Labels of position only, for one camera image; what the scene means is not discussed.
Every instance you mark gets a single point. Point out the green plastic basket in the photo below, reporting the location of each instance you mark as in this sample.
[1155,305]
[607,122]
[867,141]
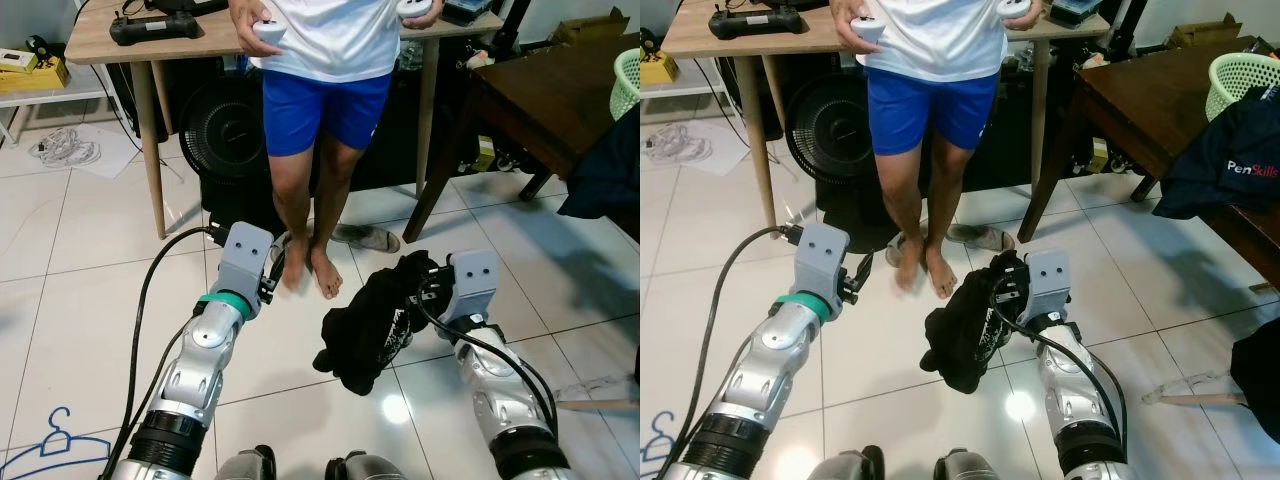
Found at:
[1245,80]
[628,85]

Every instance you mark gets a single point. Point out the black t-shirt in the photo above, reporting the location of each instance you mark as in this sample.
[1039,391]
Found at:
[975,330]
[370,330]

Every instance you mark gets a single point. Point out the blue plastic hanger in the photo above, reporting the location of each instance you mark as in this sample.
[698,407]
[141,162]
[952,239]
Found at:
[658,437]
[60,431]

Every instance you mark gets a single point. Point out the black remote controller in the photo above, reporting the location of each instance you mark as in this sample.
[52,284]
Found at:
[155,28]
[755,22]

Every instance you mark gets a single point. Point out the white shelf unit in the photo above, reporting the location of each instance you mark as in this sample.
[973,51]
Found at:
[60,102]
[680,97]

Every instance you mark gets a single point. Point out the cardboard box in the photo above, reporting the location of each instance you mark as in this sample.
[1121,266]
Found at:
[590,28]
[1200,28]

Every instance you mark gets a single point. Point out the wooden stick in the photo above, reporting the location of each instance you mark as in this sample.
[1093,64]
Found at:
[600,405]
[1200,398]

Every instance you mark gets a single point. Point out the navy garment white lettering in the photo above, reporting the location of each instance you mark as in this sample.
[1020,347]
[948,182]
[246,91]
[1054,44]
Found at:
[1225,160]
[605,170]

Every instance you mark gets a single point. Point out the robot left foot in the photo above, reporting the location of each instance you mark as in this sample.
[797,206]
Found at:
[248,465]
[850,465]

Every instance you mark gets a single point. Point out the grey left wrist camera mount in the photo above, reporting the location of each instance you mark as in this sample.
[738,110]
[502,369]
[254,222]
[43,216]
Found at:
[822,262]
[245,260]

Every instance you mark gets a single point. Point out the white handheld controller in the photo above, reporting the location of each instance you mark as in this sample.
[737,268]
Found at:
[268,30]
[415,8]
[868,28]
[1015,8]

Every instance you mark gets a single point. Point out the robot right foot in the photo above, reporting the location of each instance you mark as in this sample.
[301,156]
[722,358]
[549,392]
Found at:
[365,468]
[975,468]

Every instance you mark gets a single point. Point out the person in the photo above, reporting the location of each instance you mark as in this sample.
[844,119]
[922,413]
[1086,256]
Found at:
[930,100]
[320,100]

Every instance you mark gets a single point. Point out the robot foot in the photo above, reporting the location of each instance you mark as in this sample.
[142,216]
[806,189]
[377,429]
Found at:
[850,465]
[975,468]
[365,468]
[248,465]

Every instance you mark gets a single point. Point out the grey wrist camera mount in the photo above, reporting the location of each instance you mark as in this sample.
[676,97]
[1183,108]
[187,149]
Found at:
[1048,285]
[472,285]
[822,262]
[245,260]

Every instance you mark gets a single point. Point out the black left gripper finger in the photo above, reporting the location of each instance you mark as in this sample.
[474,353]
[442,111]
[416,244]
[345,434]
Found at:
[864,270]
[281,255]

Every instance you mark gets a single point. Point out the light wooden table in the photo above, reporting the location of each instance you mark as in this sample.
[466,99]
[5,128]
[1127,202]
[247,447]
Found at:
[85,40]
[690,40]

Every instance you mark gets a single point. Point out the small white device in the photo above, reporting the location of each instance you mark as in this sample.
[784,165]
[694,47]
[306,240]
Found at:
[15,57]

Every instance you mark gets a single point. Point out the grey slipper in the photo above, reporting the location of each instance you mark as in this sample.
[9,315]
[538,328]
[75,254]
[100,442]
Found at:
[985,238]
[365,238]

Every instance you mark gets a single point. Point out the yellow box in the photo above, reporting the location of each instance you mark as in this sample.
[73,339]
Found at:
[655,72]
[35,78]

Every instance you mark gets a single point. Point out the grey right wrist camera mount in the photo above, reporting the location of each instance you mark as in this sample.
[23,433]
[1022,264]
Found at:
[1048,285]
[472,285]

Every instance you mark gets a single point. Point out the black floor fan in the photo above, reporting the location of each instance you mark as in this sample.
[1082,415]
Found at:
[220,130]
[830,125]

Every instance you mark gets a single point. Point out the white paper sheet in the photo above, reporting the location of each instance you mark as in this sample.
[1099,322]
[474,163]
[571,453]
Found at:
[120,158]
[730,155]

